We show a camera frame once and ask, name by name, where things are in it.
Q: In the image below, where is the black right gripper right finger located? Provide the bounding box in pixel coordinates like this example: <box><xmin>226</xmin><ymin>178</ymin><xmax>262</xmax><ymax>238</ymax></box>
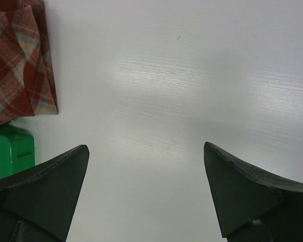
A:
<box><xmin>204</xmin><ymin>142</ymin><xmax>303</xmax><ymax>241</ymax></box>

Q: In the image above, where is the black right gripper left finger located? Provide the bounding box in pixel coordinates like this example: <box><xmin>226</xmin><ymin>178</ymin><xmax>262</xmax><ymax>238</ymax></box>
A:
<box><xmin>0</xmin><ymin>145</ymin><xmax>89</xmax><ymax>241</ymax></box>

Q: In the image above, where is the red plaid skirt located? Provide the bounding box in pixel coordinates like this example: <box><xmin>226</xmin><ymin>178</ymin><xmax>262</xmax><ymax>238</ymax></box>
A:
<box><xmin>0</xmin><ymin>1</ymin><xmax>58</xmax><ymax>125</ymax></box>

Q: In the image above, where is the green plastic crate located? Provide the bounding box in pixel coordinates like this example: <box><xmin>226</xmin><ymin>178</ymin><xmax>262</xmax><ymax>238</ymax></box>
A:
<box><xmin>0</xmin><ymin>124</ymin><xmax>35</xmax><ymax>179</ymax></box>

